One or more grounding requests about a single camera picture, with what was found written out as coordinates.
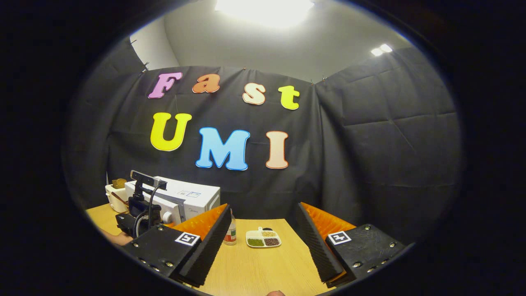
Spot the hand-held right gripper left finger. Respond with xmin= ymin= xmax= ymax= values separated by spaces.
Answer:
xmin=119 ymin=203 xmax=233 ymax=287

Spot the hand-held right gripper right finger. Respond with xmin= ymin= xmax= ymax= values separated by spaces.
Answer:
xmin=297 ymin=201 xmax=405 ymax=288

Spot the white microwave oven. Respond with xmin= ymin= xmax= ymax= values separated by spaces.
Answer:
xmin=125 ymin=177 xmax=221 ymax=224

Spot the white toaster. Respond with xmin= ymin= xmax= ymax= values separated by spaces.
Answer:
xmin=105 ymin=183 xmax=130 ymax=213

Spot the clear bottle with red label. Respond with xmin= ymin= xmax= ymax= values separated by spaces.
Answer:
xmin=224 ymin=210 xmax=238 ymax=246

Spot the white divided dish of beans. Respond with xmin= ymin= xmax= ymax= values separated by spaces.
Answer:
xmin=246 ymin=227 xmax=282 ymax=248

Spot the large ceiling light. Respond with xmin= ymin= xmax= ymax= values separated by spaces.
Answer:
xmin=215 ymin=0 xmax=315 ymax=28

